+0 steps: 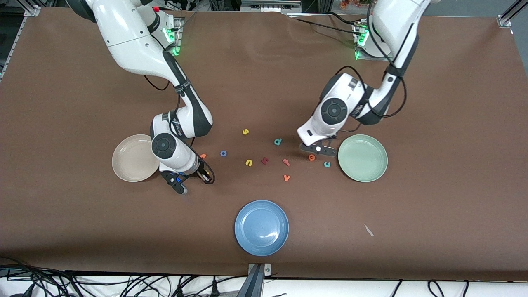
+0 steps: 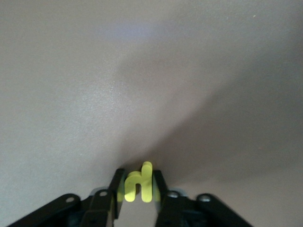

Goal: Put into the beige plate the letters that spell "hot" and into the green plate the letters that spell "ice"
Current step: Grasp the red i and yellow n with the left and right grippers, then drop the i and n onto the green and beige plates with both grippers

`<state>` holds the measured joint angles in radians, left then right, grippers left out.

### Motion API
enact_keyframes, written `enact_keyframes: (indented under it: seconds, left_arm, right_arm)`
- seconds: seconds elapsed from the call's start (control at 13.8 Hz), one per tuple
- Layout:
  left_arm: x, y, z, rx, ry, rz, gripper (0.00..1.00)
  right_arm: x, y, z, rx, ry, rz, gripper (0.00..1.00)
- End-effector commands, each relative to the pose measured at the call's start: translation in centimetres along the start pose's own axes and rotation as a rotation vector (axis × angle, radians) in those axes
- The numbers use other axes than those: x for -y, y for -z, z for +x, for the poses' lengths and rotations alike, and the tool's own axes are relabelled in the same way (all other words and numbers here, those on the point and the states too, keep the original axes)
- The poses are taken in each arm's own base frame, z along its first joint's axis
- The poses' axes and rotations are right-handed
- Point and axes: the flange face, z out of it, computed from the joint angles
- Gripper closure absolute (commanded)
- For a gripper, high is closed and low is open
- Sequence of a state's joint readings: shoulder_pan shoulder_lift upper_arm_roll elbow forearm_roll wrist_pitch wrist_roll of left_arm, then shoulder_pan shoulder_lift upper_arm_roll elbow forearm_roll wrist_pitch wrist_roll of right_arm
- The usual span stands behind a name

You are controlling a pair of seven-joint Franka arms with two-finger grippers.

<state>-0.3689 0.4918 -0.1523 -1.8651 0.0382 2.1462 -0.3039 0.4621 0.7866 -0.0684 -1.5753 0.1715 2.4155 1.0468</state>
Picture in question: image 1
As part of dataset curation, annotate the green round plate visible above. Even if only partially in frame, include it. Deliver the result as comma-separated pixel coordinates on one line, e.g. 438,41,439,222
337,134,389,183

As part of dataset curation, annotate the beige round plate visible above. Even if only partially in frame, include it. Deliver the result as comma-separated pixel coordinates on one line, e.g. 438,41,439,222
112,134,161,183

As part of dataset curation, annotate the blue round plate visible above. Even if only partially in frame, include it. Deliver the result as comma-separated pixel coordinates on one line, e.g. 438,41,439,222
234,200,290,257

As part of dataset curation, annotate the brown paper table cover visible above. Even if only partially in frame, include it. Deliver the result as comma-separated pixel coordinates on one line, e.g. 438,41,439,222
0,7,528,282

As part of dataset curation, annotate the grey metal equipment box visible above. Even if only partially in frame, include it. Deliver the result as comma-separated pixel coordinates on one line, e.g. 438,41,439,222
240,0,302,13

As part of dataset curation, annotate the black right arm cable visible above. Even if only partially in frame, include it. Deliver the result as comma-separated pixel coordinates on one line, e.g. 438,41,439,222
142,74,216,185

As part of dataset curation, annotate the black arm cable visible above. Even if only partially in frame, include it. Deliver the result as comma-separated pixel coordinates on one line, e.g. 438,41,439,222
142,74,216,185
340,0,408,133

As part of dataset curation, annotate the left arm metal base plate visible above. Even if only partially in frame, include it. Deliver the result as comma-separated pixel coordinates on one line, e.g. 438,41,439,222
354,21,390,61

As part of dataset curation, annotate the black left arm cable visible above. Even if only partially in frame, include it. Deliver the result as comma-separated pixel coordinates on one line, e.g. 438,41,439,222
340,0,408,133

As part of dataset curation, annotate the black cable on table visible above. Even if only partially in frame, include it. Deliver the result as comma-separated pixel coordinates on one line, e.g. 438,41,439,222
287,12,365,35

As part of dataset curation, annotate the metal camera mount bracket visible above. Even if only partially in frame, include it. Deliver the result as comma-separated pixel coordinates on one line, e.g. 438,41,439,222
237,263,272,297

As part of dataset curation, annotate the black floor cable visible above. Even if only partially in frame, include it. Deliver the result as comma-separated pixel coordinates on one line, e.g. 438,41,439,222
0,256,89,297

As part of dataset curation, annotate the aluminium frame profile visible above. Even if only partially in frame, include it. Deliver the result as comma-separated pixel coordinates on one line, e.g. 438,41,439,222
0,5,42,81
497,0,528,28

